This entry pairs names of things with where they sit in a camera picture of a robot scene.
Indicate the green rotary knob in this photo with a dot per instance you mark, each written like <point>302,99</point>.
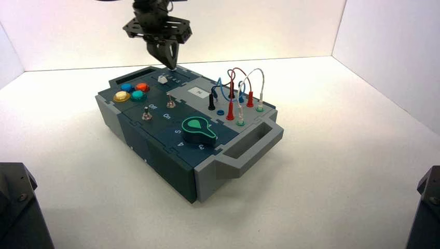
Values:
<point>197,132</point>

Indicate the white banana plug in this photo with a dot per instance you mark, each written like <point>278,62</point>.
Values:
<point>240,114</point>
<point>261,100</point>

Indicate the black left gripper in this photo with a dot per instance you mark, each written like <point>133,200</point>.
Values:
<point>154,27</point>

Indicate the white label sticker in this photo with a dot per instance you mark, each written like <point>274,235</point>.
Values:
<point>199,91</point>

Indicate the teal push button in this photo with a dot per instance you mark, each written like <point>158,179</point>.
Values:
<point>138,95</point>

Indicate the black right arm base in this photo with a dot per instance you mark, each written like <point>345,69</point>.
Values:
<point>426,216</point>

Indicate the blue push button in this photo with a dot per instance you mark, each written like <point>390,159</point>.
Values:
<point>127,87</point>

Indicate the orange push button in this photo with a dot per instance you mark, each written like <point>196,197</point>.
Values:
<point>142,87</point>

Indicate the yellow push button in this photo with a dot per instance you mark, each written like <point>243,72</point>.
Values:
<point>121,96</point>

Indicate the blue banana plug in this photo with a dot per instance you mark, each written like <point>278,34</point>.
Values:
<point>241,98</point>

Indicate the dark red banana plug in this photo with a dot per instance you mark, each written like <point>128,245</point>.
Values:
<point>232,90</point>

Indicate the green socket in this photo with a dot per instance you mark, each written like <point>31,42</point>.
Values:
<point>241,123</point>
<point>260,109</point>

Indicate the blue socket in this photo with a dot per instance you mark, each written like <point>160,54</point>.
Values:
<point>220,112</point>

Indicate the black banana plug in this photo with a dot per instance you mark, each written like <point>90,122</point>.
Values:
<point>211,102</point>

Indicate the grey and teal task box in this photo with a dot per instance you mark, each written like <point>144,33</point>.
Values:
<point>172,161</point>

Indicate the metal toggle switch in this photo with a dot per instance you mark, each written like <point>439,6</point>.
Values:
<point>171,102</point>
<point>147,114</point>

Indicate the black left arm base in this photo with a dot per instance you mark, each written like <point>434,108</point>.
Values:
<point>17,213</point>

